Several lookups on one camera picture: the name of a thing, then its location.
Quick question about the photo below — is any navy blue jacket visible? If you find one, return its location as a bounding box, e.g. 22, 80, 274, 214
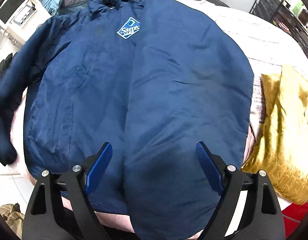
0, 0, 254, 239

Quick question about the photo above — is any red cloth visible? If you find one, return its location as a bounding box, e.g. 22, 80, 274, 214
282, 202, 308, 238

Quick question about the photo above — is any olive khaki garment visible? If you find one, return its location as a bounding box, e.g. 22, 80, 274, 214
0, 203, 25, 239

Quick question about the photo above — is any mustard yellow garment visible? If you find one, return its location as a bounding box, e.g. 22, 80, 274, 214
242, 66, 308, 205

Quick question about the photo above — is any pink bed sheet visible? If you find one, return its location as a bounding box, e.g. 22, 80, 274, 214
10, 0, 308, 233

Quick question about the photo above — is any white appliance with screen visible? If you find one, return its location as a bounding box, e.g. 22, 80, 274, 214
0, 0, 51, 44

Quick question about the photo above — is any black metal rack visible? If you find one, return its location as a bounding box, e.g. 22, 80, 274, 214
249, 0, 308, 59

